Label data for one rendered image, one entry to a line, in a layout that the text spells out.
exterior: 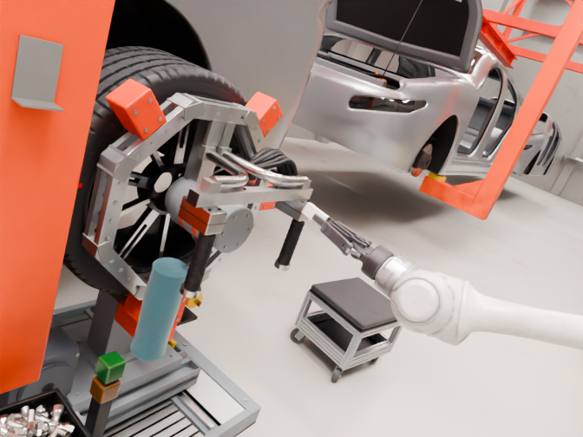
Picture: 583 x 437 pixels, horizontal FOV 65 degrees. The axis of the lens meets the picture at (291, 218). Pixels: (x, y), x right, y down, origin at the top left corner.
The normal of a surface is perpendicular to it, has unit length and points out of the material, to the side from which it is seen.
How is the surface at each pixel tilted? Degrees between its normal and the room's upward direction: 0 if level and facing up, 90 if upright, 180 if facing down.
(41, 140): 90
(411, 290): 76
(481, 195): 90
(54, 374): 90
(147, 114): 90
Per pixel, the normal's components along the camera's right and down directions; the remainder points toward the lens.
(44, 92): 0.75, 0.45
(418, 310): -0.50, -0.28
